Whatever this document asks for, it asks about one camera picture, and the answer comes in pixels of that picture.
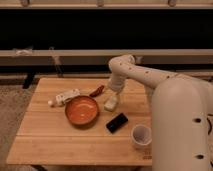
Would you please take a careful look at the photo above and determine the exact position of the grey metal rail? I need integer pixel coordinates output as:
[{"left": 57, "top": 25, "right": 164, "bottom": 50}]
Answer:
[{"left": 0, "top": 49, "right": 213, "bottom": 66}]

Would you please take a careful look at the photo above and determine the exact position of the white paper cup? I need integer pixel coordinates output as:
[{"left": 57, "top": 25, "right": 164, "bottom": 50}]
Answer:
[{"left": 131, "top": 124, "right": 152, "bottom": 149}]

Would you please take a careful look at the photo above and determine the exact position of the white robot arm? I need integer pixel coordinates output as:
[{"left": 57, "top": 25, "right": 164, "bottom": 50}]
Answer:
[{"left": 108, "top": 55, "right": 213, "bottom": 171}]

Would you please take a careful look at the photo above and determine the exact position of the red chili pepper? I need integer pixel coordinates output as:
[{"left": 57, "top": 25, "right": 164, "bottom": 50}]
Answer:
[{"left": 89, "top": 85, "right": 105, "bottom": 97}]

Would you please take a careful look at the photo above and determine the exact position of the wooden table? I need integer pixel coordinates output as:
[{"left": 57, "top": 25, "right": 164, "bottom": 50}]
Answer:
[{"left": 7, "top": 78, "right": 151, "bottom": 166}]

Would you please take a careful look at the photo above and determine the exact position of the black table leg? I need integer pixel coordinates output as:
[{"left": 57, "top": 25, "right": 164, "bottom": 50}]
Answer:
[{"left": 22, "top": 72, "right": 36, "bottom": 89}]

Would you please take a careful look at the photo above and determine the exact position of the orange ceramic bowl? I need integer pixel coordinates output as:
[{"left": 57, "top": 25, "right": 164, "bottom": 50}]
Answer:
[{"left": 65, "top": 96, "right": 99, "bottom": 125}]

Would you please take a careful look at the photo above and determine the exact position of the black smartphone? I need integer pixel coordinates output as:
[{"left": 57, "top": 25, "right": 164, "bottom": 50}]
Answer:
[{"left": 106, "top": 113, "right": 128, "bottom": 133}]

